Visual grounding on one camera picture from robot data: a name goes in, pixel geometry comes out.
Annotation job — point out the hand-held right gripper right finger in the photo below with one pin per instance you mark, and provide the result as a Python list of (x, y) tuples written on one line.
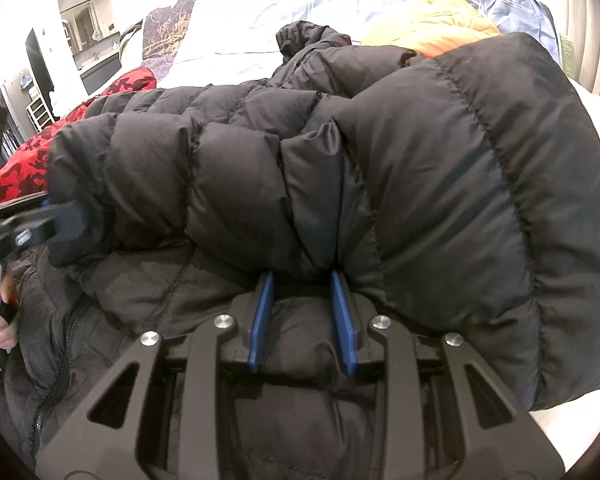
[(342, 320)]

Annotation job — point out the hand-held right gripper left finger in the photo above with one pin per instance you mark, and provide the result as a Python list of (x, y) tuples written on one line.
[(261, 320)]

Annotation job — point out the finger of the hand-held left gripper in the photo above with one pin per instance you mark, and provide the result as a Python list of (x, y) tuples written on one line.
[(65, 225)]

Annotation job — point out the black puffer jacket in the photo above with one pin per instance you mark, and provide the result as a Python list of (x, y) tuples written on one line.
[(380, 160)]

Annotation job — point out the person's left hand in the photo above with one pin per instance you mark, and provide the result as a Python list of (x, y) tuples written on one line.
[(2, 334)]

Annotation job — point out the red camouflage garment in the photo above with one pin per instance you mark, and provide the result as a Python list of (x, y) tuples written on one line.
[(30, 155)]

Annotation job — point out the white shelf rack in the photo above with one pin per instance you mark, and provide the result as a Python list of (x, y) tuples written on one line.
[(41, 114)]

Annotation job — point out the black door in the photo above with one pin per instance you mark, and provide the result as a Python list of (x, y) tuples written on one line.
[(39, 65)]

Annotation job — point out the bathroom vanity cabinet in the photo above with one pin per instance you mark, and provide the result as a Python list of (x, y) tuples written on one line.
[(97, 75)]

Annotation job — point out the dark branch-patterned pillow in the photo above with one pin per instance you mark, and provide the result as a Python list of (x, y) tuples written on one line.
[(170, 25)]

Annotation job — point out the orange garment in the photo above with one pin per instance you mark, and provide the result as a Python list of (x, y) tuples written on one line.
[(430, 25)]

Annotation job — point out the sage green garment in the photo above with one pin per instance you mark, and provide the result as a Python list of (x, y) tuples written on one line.
[(567, 55)]

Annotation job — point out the beige padded headboard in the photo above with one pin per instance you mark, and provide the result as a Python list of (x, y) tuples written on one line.
[(592, 35)]

